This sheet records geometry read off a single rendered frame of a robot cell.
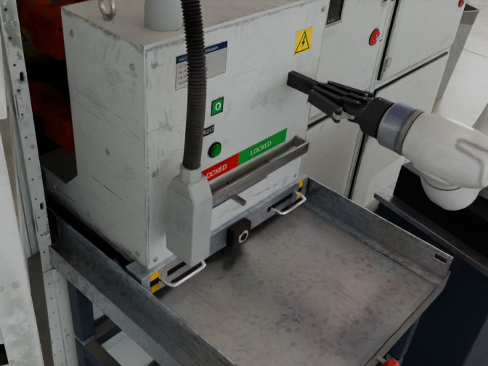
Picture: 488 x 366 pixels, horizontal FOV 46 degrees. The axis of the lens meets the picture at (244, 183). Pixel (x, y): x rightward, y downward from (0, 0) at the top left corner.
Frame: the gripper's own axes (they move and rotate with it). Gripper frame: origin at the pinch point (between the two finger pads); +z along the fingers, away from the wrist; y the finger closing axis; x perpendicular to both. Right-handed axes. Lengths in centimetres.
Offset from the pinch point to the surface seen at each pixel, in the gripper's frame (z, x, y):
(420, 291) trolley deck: -36, -38, 6
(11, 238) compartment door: -25, 18, -76
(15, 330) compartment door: -24, 7, -77
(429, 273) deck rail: -34, -38, 13
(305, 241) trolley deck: -7.9, -38.5, 0.1
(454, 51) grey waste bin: 69, -87, 278
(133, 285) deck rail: 4, -33, -42
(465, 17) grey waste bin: 68, -63, 275
